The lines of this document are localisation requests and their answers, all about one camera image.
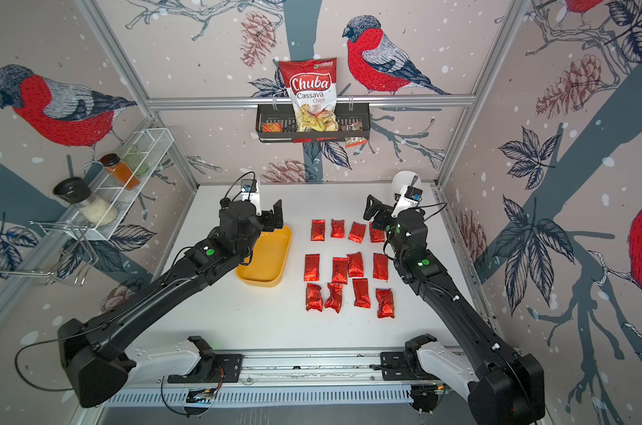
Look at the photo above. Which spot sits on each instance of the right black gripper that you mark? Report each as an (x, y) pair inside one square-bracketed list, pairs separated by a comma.
[(386, 212)]

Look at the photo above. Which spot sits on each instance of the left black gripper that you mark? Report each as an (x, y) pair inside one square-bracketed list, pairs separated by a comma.
[(270, 224)]

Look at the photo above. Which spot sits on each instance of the red tea bag one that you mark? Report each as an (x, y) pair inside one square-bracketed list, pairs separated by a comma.
[(377, 236)]

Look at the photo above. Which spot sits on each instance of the red tea bag two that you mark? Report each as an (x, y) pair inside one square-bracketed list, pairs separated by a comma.
[(357, 232)]

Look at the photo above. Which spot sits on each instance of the red tea bag four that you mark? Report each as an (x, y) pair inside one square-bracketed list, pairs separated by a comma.
[(318, 231)]

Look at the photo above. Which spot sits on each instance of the red tea bag three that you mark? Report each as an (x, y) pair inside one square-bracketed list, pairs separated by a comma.
[(338, 229)]

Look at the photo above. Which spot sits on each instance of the red tea bag five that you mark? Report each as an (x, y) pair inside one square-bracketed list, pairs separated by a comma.
[(380, 267)]

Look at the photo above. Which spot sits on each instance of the red tea bag seven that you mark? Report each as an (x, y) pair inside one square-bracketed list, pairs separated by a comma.
[(311, 268)]

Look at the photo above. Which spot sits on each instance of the red tea bag six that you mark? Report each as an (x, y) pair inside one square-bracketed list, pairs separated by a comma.
[(355, 265)]

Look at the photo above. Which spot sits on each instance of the red tea bag ten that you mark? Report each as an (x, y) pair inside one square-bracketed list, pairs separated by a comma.
[(340, 270)]

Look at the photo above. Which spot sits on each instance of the red tea bag nine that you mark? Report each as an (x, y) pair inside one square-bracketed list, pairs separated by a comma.
[(361, 291)]

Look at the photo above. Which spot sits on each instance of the red tea bag eight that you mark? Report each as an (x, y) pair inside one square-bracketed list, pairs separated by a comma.
[(313, 298)]

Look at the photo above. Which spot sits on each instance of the red tea bag twelve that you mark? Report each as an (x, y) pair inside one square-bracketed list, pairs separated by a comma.
[(386, 304)]

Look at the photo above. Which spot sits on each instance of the red tea bag eleven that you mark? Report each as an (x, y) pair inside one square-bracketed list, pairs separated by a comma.
[(335, 298)]

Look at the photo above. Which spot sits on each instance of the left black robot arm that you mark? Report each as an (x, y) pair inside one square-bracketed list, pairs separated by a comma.
[(92, 353)]

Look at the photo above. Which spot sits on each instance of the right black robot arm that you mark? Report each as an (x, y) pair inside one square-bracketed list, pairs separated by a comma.
[(500, 385)]

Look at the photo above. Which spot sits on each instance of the yellow plastic storage box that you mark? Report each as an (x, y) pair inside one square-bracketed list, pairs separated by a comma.
[(270, 257)]

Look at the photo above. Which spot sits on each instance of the white utensil holder cup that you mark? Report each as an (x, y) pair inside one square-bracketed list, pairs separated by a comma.
[(402, 179)]

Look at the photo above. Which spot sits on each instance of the snack packets in basket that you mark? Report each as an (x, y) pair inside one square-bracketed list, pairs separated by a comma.
[(277, 132)]

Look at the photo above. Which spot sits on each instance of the Chuba cassava chips bag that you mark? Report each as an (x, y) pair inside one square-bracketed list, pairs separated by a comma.
[(311, 86)]

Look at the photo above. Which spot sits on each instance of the green item on shelf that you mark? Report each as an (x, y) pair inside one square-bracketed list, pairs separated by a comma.
[(133, 157)]

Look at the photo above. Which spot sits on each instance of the orange spice jar black lid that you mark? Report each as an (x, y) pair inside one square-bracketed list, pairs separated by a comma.
[(120, 171)]

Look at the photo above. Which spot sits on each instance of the glass jar with white grains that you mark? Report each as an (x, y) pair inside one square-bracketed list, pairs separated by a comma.
[(95, 209)]

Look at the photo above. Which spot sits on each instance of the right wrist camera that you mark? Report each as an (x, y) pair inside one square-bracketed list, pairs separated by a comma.
[(408, 196)]

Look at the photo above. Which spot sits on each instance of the black wire wall basket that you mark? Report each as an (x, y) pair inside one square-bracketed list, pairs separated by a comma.
[(345, 114)]

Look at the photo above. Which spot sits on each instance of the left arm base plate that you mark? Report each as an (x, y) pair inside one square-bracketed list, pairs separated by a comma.
[(221, 368)]

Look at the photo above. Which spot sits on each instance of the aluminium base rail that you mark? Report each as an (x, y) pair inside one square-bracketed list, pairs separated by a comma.
[(298, 367)]

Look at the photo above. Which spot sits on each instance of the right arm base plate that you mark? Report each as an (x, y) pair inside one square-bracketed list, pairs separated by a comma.
[(400, 366)]

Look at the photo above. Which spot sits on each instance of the white wire wall shelf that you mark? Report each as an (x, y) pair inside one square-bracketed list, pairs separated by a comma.
[(154, 143)]

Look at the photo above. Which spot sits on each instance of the chrome wire rack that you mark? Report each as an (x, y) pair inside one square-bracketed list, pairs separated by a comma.
[(47, 253)]

